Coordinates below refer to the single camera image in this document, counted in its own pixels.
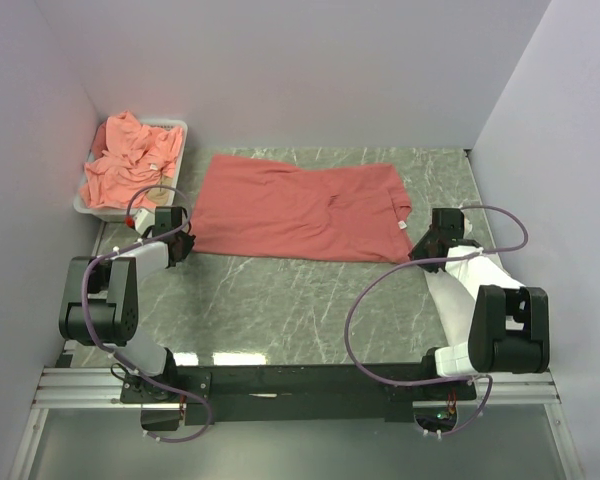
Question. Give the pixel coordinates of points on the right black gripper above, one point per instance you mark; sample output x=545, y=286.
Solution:
x=417, y=252

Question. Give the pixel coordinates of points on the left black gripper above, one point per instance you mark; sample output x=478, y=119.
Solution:
x=188, y=243

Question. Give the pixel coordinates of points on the red t-shirt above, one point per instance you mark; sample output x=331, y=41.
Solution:
x=262, y=208

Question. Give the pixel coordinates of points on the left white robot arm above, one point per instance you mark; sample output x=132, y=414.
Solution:
x=100, y=303

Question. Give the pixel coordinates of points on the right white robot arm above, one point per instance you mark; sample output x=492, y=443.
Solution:
x=491, y=322

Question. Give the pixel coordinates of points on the tan t-shirt in basket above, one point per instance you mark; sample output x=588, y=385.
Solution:
x=161, y=196

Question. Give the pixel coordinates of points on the salmon pink t-shirt pile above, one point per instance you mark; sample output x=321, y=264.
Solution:
x=125, y=165

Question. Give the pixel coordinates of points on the white plastic laundry basket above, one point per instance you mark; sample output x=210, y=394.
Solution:
x=130, y=212

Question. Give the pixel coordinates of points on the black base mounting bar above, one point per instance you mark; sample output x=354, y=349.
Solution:
x=221, y=394

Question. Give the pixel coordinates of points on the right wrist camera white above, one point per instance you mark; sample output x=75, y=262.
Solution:
x=468, y=224

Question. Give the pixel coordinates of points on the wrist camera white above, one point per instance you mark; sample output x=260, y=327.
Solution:
x=468, y=224
x=141, y=222

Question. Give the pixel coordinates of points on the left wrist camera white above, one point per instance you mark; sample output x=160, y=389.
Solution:
x=141, y=222

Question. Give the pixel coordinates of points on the aluminium rail frame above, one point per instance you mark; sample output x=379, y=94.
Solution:
x=78, y=429

